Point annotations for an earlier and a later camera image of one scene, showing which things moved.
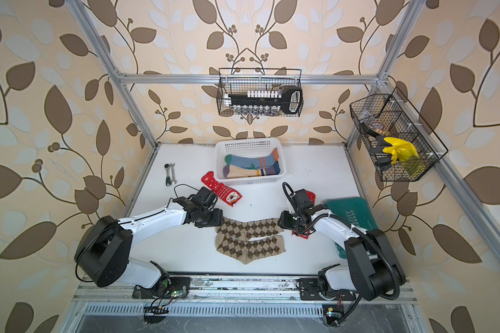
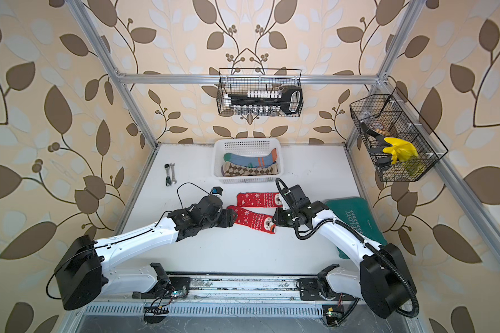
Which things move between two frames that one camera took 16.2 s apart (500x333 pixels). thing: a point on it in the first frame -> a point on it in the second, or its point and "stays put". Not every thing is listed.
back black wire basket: x=260 y=92 stays put
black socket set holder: x=265 y=102 stays put
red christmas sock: x=230 y=196 -> x=257 y=221
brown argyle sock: x=247 y=230 -> x=230 y=169
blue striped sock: x=269 y=161 stays put
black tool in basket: x=378 y=142 stays put
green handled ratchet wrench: x=168 y=180 stays put
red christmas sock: x=310 y=197 -> x=260 y=200
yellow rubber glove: x=401 y=150 stays put
